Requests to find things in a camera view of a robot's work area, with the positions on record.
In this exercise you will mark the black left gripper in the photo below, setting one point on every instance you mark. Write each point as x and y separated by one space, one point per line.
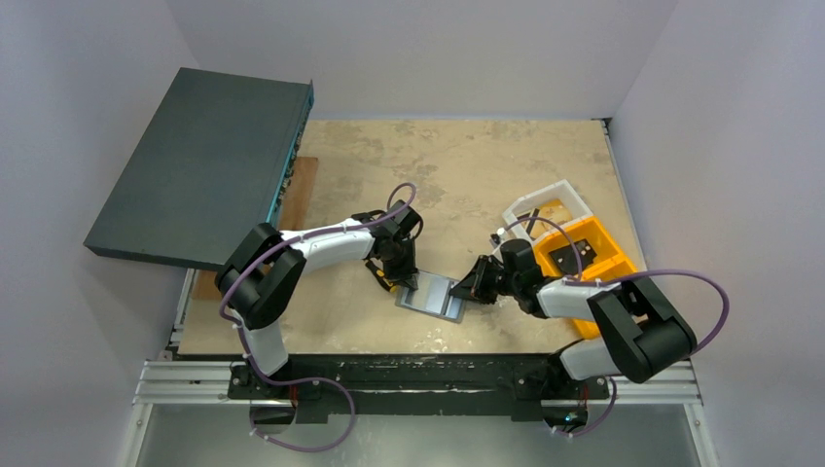
397 266

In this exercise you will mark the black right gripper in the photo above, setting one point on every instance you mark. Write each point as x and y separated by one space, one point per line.
484 279

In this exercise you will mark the grey leather card holder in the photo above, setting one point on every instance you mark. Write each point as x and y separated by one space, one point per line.
432 297

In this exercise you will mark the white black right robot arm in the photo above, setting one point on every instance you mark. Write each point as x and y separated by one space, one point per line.
640 331

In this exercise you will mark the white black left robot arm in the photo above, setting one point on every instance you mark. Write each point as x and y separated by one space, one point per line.
259 279

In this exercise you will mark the white plastic bin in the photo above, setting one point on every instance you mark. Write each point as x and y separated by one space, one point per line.
558 202

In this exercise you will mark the wooden board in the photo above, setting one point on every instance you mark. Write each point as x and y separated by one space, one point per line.
291 217

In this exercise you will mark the yellow plastic bin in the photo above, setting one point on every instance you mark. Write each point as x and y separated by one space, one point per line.
602 257

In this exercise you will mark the black yellow handled screwdriver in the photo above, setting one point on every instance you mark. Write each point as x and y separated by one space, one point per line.
379 276

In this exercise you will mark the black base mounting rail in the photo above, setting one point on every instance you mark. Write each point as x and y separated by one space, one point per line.
521 386

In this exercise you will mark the dark grey network switch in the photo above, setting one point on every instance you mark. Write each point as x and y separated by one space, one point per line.
214 161

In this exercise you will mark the aluminium frame profile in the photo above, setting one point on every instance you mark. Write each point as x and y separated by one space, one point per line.
207 382

